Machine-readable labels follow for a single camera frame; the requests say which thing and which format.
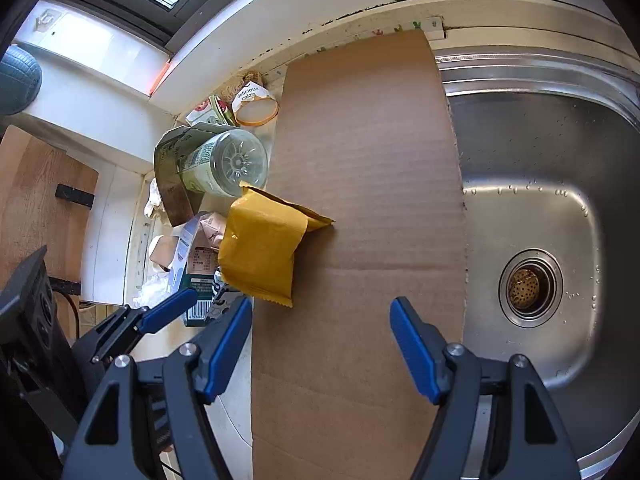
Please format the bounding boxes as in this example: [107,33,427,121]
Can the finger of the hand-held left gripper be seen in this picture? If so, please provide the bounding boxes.
[75,287,198,367]

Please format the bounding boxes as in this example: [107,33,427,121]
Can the beige loofah scrub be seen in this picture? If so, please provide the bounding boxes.
[227,72,261,98]

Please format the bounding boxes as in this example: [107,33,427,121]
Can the small pink carton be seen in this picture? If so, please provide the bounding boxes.
[197,211,228,251]

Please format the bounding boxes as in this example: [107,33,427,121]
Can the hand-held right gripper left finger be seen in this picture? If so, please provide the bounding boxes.
[62,296,254,480]

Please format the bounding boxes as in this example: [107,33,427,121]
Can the white paper cake cup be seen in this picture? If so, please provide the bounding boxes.
[231,81,281,127]

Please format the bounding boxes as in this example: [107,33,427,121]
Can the stainless steel sink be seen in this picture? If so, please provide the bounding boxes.
[434,45,640,480]

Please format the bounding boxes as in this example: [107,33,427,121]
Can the wooden cutting board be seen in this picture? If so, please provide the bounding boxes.
[0,125,99,306]

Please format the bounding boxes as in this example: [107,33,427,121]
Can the black appliance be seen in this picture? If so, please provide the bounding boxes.
[0,245,76,361]

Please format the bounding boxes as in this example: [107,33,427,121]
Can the clear plastic wrapper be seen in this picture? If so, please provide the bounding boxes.
[132,271,176,308]

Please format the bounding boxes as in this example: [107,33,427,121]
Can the beige paper piece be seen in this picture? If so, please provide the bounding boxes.
[149,235,178,267]

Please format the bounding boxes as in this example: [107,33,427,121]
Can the blue utensil holder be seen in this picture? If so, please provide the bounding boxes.
[0,44,43,116]

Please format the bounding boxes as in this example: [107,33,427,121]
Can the sink drain strainer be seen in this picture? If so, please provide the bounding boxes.
[499,248,565,330]

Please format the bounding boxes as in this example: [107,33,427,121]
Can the grey carton box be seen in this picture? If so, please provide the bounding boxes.
[153,122,231,228]

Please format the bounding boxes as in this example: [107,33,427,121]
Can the green printed wrapper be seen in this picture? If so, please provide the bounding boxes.
[187,95,236,128]

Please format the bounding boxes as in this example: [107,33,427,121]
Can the black cable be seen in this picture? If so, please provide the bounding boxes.
[50,280,82,343]

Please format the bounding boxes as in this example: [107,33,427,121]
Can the dark window frame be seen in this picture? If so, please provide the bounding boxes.
[47,0,236,56]

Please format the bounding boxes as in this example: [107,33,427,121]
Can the white adhesive hook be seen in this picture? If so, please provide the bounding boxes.
[36,10,63,33]

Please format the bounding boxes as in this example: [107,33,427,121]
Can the brown cardboard sheet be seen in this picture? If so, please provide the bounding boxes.
[251,29,468,480]

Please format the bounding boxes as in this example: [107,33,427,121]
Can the yellow packet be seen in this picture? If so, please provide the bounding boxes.
[217,185,336,307]

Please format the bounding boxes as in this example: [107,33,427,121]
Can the blue white box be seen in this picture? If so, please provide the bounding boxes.
[170,220,202,291]

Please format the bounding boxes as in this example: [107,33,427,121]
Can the orange tape piece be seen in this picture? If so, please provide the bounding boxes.
[150,62,173,93]

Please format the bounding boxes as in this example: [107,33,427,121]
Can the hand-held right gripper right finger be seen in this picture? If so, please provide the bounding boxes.
[390,297,583,480]

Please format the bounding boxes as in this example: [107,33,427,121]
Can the green box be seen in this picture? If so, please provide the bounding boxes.
[185,272,222,328]

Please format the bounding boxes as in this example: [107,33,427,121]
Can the green label plastic bottle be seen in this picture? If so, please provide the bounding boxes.
[180,129,268,198]

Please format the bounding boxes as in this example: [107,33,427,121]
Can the black cutting board rack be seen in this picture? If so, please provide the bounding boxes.
[47,184,96,297]

